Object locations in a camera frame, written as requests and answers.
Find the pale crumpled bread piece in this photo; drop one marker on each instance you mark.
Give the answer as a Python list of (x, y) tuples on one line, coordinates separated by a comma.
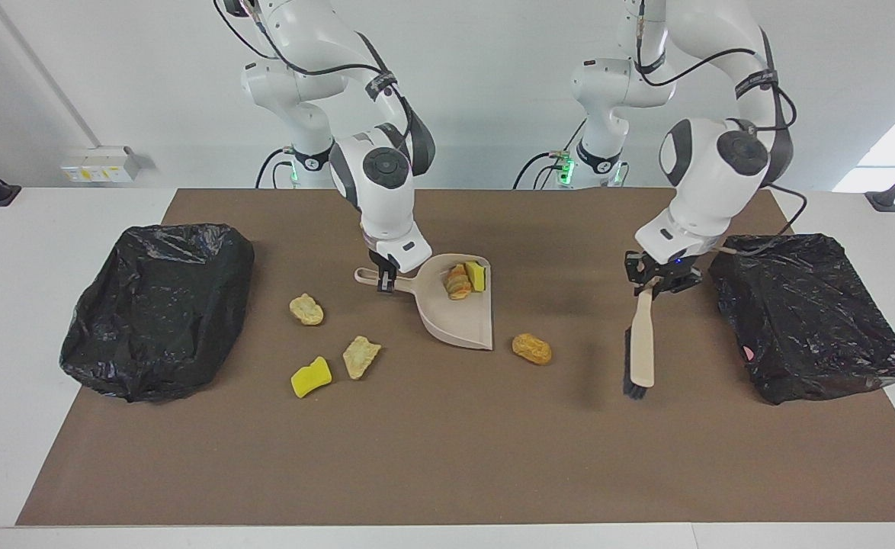
[(360, 357), (306, 309)]

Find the yellow sponge piece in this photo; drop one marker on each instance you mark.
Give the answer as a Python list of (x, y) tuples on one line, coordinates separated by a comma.
[(310, 378), (476, 276)]

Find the white wall outlet box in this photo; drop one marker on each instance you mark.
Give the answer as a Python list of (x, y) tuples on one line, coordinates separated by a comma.
[(101, 164)]

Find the striped toy croissant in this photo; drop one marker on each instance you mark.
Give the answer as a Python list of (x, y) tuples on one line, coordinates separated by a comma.
[(458, 284)]

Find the beige plastic dustpan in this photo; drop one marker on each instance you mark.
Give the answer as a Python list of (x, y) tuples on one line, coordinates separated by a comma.
[(455, 324)]

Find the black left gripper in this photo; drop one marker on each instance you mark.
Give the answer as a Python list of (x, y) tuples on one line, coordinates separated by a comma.
[(668, 273)]

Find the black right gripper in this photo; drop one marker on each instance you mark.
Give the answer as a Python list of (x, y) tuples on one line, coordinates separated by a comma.
[(385, 267)]

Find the beige hand brush black bristles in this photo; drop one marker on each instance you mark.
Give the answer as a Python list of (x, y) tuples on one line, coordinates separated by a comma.
[(643, 343)]

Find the black bag-lined trash bin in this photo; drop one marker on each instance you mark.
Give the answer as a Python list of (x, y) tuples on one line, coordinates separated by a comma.
[(158, 305)]

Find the brown toy bread roll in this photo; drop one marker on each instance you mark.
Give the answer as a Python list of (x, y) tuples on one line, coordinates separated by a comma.
[(531, 349)]

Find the black bag-lined bin pink patch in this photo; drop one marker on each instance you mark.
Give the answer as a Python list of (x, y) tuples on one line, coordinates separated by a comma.
[(806, 313)]

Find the brown table mat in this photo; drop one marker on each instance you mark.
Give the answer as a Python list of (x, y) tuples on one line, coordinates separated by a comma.
[(447, 473)]

